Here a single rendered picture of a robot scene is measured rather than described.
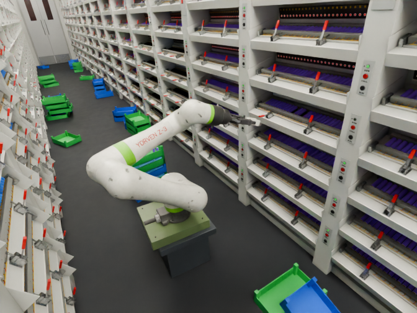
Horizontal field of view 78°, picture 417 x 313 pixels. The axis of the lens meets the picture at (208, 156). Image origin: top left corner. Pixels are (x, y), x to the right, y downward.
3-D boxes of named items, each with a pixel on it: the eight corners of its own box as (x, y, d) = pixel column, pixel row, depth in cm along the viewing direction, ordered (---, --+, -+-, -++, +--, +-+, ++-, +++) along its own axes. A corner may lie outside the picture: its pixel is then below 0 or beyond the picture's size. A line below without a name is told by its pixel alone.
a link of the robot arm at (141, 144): (139, 161, 107) (123, 138, 105) (131, 164, 116) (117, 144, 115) (200, 121, 125) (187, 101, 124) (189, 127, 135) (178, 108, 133)
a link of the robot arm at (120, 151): (103, 194, 100) (89, 169, 94) (89, 182, 109) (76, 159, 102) (141, 168, 110) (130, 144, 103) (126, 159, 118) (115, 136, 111)
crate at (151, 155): (129, 169, 190) (127, 159, 186) (118, 159, 204) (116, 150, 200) (164, 154, 206) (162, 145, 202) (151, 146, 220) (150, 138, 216)
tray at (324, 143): (337, 156, 115) (337, 140, 110) (249, 117, 161) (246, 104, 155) (365, 134, 121) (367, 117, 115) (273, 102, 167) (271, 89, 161)
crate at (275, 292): (282, 336, 118) (283, 326, 114) (253, 300, 133) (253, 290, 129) (325, 300, 131) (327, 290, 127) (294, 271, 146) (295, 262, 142)
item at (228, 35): (240, 47, 148) (235, 22, 140) (190, 40, 194) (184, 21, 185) (267, 33, 154) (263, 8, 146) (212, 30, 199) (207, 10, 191)
